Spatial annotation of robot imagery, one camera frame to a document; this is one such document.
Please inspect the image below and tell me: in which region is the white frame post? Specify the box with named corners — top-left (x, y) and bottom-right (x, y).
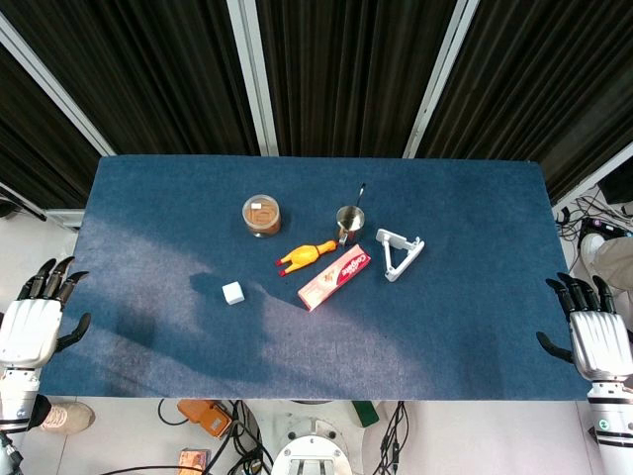
top-left (226, 0), bottom-right (279, 158)
top-left (0, 10), bottom-right (118, 157)
top-left (402, 0), bottom-right (490, 159)

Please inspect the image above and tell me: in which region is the left black-fingered robot hand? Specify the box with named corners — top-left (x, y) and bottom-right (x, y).
top-left (0, 256), bottom-right (93, 371)

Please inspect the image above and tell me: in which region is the right black-fingered robot hand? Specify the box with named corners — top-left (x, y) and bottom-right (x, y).
top-left (536, 271), bottom-right (633, 383)

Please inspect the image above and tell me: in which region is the white sneaker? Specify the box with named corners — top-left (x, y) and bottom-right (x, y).
top-left (579, 233), bottom-right (607, 259)

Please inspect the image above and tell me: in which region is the orange control box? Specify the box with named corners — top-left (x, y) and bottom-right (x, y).
top-left (177, 399), bottom-right (233, 439)

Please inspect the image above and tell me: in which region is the red white toothpaste box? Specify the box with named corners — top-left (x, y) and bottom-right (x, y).
top-left (297, 243), bottom-right (374, 313)

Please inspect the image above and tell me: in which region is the green flat object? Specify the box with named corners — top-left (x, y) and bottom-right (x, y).
top-left (351, 400), bottom-right (380, 428)

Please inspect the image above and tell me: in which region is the black monitor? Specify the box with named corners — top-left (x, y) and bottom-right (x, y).
top-left (596, 164), bottom-right (633, 205)

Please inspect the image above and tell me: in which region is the beige sneaker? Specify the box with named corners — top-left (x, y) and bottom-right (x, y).
top-left (39, 401), bottom-right (97, 436)

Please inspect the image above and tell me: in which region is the small orange carton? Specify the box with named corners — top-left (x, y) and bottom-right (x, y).
top-left (178, 448), bottom-right (212, 472)

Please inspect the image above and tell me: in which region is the black looped floor cable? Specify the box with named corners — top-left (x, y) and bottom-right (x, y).
top-left (157, 398), bottom-right (192, 428)

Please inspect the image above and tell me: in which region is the khaki trouser leg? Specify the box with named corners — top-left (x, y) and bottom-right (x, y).
top-left (591, 238), bottom-right (633, 294)

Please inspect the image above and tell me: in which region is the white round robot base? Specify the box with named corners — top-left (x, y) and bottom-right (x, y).
top-left (270, 414), bottom-right (366, 475)

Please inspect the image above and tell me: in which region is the blue table cloth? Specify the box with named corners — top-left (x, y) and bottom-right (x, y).
top-left (37, 154), bottom-right (593, 403)

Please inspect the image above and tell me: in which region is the clear jar of rubber bands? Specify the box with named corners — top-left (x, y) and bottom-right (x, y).
top-left (241, 195), bottom-right (284, 239)

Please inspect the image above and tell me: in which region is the black pleated curtain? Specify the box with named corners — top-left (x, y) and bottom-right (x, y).
top-left (0, 0), bottom-right (259, 157)
top-left (0, 43), bottom-right (91, 210)
top-left (417, 0), bottom-right (633, 203)
top-left (255, 0), bottom-right (462, 158)

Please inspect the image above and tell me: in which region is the yellow rubber chicken toy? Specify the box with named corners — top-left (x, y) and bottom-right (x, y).
top-left (276, 238), bottom-right (343, 278)

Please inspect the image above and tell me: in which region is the white folding phone stand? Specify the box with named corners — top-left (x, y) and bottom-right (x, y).
top-left (375, 228), bottom-right (427, 284)

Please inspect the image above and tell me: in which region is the black floor cable bundle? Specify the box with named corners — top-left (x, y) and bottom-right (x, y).
top-left (553, 194), bottom-right (633, 239)
top-left (374, 400), bottom-right (412, 475)
top-left (217, 399), bottom-right (274, 475)

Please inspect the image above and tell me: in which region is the stainless steel cup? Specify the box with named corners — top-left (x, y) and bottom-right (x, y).
top-left (335, 205), bottom-right (367, 247)

